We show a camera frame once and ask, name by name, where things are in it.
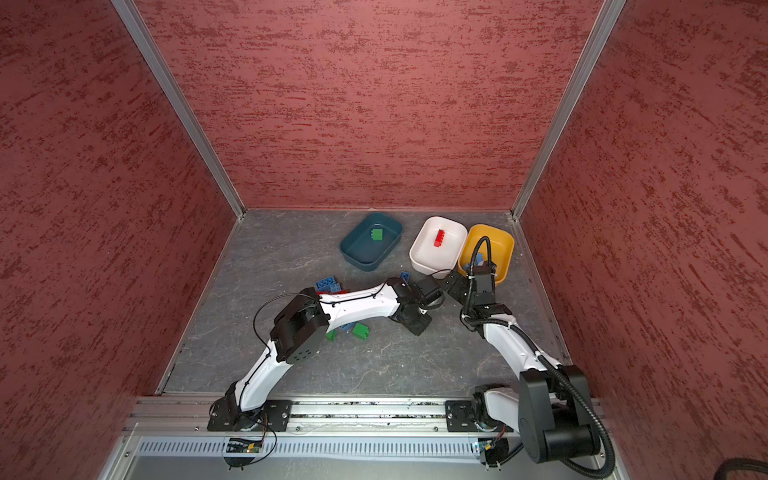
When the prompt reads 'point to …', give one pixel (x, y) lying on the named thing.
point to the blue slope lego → (479, 259)
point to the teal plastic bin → (359, 250)
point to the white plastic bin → (439, 261)
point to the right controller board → (493, 451)
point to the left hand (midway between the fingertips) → (415, 328)
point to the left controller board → (241, 445)
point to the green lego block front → (361, 331)
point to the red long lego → (439, 238)
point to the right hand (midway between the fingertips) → (452, 288)
